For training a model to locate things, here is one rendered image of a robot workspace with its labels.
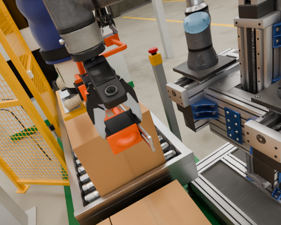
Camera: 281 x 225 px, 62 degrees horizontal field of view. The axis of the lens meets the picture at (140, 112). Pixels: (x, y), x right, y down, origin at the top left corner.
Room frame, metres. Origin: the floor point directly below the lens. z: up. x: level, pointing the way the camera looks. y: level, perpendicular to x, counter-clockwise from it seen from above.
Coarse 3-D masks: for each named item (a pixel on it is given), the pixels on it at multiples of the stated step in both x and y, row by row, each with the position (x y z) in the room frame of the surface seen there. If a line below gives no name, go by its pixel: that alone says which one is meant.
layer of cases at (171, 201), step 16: (160, 192) 0.81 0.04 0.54; (176, 192) 0.78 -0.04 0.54; (128, 208) 0.78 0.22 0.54; (144, 208) 0.75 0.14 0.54; (160, 208) 0.72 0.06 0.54; (176, 208) 0.69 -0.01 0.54; (192, 208) 0.66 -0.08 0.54; (112, 224) 0.73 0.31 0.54; (128, 224) 0.70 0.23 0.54; (144, 224) 0.67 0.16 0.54; (160, 224) 0.64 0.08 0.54; (176, 224) 0.62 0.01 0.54; (192, 224) 0.59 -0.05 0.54; (208, 224) 0.57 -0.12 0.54
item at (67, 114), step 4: (64, 88) 1.09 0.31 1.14; (56, 92) 1.16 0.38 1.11; (60, 100) 1.04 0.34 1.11; (64, 100) 1.01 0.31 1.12; (60, 104) 0.99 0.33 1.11; (80, 104) 0.92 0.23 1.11; (64, 108) 0.92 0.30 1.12; (76, 108) 0.89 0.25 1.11; (80, 108) 0.88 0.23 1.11; (84, 108) 0.87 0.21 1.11; (64, 112) 0.90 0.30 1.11; (68, 112) 0.88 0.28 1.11; (72, 112) 0.87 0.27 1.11; (76, 112) 0.86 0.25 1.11; (80, 112) 0.87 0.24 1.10; (84, 112) 0.87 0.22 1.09; (64, 116) 0.86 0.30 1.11; (68, 116) 0.86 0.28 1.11; (72, 116) 0.86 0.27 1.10; (76, 116) 0.86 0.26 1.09; (64, 120) 0.85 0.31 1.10; (68, 120) 0.85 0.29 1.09
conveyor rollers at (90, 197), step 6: (162, 144) 1.15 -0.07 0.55; (168, 156) 1.04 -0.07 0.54; (174, 156) 1.05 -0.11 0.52; (78, 162) 1.28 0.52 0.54; (78, 168) 1.21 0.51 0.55; (84, 174) 1.13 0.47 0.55; (84, 180) 1.10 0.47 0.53; (84, 186) 1.03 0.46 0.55; (90, 186) 1.02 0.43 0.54; (96, 192) 0.95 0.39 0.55; (90, 198) 0.93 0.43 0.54; (96, 198) 0.93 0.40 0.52
